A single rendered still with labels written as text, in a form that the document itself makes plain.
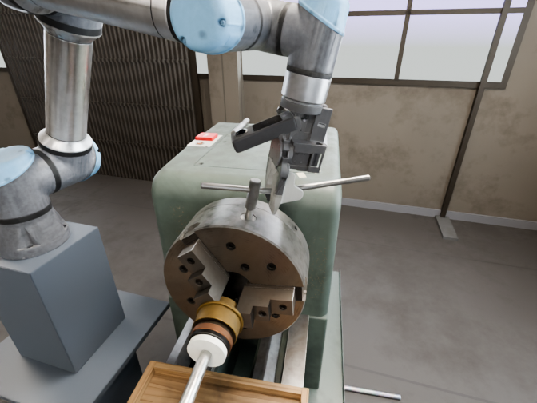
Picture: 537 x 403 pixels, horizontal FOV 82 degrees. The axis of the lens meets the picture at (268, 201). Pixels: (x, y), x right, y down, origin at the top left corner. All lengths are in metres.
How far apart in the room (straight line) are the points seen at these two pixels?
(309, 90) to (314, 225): 0.34
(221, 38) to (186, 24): 0.04
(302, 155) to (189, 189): 0.33
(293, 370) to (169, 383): 0.28
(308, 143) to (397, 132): 2.59
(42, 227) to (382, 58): 2.67
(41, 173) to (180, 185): 0.31
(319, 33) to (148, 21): 0.23
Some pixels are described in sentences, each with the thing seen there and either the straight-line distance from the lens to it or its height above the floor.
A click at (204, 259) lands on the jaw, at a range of 0.62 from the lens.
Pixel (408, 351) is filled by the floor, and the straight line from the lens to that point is 2.08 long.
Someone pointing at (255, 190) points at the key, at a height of 1.30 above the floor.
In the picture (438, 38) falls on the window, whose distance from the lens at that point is 3.02.
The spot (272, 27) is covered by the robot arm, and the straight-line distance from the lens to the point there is 0.52.
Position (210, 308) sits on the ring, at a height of 1.12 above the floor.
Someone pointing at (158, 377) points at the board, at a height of 0.89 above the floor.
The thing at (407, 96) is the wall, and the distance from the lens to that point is 3.05.
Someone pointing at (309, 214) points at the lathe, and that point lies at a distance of 0.72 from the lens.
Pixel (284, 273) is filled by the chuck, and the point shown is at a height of 1.14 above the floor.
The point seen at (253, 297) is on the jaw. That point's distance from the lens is 0.64.
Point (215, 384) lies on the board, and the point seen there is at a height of 0.88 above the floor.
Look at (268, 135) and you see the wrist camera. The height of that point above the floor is 1.41.
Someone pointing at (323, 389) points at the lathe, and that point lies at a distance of 1.19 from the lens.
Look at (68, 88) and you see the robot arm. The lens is 0.83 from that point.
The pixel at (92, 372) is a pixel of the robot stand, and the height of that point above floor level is 0.75.
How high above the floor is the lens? 1.55
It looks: 28 degrees down
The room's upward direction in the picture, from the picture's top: straight up
